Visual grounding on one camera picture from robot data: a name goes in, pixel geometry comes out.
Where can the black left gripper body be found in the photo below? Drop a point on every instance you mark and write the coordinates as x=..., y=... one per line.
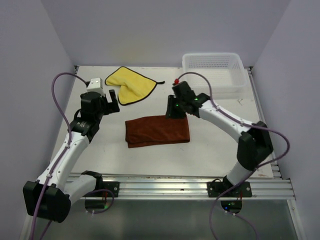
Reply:
x=103, y=103

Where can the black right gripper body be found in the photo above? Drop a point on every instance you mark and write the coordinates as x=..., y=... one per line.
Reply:
x=182, y=102

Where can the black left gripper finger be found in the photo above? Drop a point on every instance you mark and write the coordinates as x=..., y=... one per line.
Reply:
x=112, y=107
x=113, y=96

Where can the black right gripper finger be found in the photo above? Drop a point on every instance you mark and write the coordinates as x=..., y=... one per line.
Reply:
x=171, y=112
x=179, y=113

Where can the brown microfiber towel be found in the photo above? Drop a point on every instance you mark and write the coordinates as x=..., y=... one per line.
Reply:
x=156, y=130

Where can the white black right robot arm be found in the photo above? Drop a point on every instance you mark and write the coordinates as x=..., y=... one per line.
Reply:
x=254, y=144

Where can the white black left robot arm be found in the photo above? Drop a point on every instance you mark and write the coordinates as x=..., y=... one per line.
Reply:
x=50, y=197

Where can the yellow microfiber towel black trim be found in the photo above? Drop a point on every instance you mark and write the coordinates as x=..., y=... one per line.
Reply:
x=133, y=86

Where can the white perforated plastic basket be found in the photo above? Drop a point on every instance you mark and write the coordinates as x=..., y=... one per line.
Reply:
x=224, y=70

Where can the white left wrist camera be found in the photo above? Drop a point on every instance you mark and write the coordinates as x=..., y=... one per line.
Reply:
x=95, y=85

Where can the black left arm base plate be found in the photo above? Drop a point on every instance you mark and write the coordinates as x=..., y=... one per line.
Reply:
x=113, y=186

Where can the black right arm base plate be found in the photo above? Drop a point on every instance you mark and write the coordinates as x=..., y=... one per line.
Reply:
x=215, y=188

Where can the aluminium right side rail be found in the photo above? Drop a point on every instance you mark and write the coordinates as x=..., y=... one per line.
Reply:
x=274, y=166

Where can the aluminium table edge rail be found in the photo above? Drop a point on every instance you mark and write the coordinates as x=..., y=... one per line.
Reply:
x=195, y=188

